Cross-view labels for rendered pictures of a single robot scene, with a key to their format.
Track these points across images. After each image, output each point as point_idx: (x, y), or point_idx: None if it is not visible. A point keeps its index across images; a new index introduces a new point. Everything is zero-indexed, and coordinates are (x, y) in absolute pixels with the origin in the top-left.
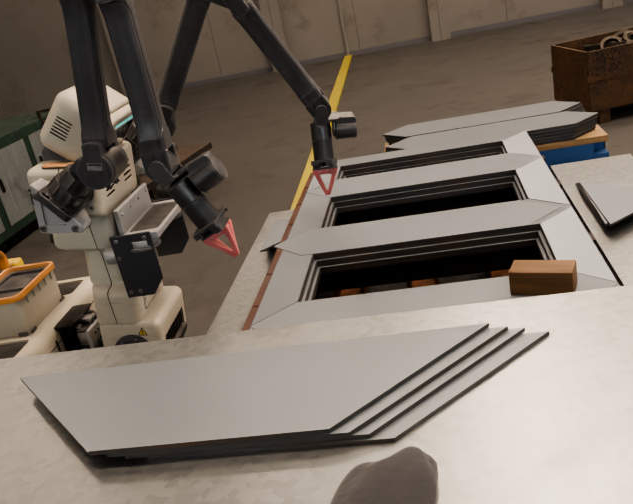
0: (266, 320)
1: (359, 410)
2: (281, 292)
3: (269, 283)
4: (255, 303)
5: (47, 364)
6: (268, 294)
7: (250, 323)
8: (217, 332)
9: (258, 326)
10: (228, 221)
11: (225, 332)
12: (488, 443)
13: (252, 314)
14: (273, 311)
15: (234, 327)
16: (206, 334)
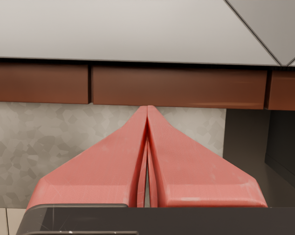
0: (266, 26)
1: None
2: (110, 9)
3: (41, 55)
4: (73, 98)
5: None
6: (112, 46)
7: (171, 92)
8: (6, 190)
9: (291, 43)
10: (128, 200)
11: (8, 176)
12: None
13: (128, 95)
14: (220, 14)
15: None
16: (10, 207)
